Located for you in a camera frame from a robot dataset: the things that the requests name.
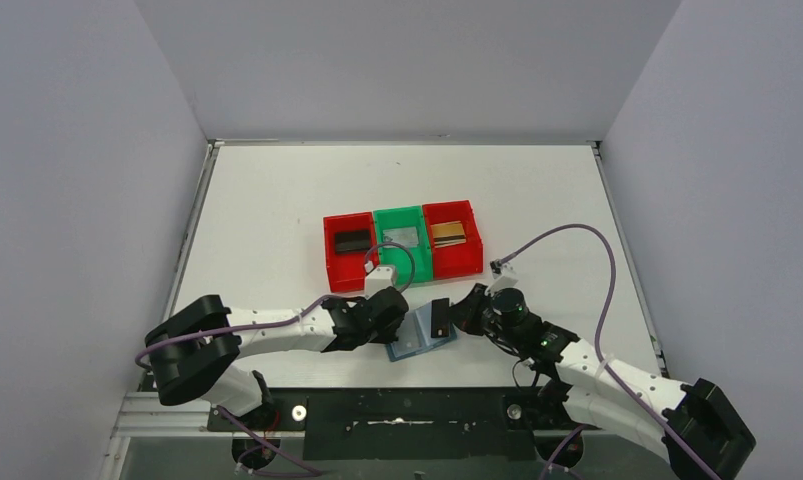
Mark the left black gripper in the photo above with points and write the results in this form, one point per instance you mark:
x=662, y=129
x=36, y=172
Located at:
x=388, y=317

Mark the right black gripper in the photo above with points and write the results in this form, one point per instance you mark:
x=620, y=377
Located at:
x=467, y=312

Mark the teal card holder wallet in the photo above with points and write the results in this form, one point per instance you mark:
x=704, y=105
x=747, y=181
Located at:
x=413, y=336

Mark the red plastic bin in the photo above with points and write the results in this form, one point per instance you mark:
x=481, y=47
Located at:
x=459, y=260
x=346, y=273

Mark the green plastic bin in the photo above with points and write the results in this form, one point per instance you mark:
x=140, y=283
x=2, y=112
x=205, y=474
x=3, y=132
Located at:
x=420, y=269

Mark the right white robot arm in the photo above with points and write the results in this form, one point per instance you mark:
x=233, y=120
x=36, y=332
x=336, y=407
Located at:
x=694, y=428

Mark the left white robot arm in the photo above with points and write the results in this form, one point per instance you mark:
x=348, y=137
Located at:
x=192, y=354

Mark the gold credit card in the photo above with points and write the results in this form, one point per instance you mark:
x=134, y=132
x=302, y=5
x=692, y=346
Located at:
x=448, y=234

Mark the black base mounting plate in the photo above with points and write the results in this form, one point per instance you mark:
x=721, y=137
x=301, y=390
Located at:
x=415, y=424

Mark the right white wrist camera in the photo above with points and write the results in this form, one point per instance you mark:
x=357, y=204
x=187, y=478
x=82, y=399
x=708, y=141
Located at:
x=504, y=276

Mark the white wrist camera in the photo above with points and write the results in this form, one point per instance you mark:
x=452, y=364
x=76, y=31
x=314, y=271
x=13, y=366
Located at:
x=504, y=276
x=378, y=277

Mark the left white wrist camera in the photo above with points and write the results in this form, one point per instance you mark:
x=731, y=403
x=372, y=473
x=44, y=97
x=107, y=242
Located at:
x=378, y=277

